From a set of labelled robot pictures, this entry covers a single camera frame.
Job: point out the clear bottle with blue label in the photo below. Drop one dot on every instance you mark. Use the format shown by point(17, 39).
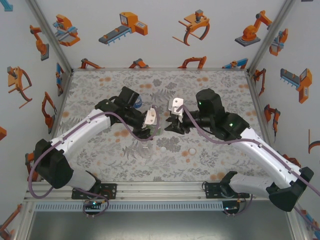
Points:
point(138, 102)

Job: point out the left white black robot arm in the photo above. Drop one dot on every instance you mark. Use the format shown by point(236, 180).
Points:
point(82, 130)

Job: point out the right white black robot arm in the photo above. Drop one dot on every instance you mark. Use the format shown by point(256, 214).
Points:
point(265, 152)

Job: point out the floral patterned table cover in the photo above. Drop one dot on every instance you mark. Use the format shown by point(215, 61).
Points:
point(150, 165)

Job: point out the small circuit board green LED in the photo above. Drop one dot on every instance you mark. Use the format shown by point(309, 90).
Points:
point(231, 208)
point(93, 203)

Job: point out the aluminium frame rail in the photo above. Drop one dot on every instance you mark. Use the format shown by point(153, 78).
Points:
point(256, 100)
point(160, 191)
point(63, 100)
point(160, 69)

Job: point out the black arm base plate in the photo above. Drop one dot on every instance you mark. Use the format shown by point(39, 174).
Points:
point(110, 191)
point(212, 190)

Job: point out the aluminium frame post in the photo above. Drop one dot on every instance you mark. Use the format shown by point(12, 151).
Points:
point(52, 37)
point(25, 220)
point(297, 227)
point(269, 37)

